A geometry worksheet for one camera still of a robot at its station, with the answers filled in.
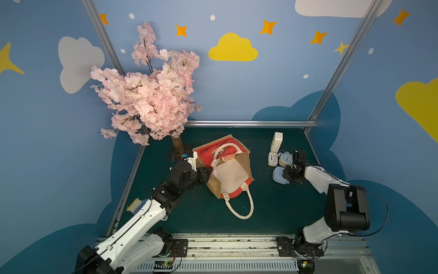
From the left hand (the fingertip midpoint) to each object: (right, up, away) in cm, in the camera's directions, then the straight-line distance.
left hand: (212, 166), depth 75 cm
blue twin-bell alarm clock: (+43, +1, +26) cm, 50 cm away
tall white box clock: (+38, +12, +26) cm, 47 cm away
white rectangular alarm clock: (+36, +1, +29) cm, 46 cm away
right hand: (+44, -7, +20) cm, 49 cm away
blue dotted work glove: (-23, -25, +5) cm, 34 cm away
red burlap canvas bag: (+11, -4, +26) cm, 28 cm away
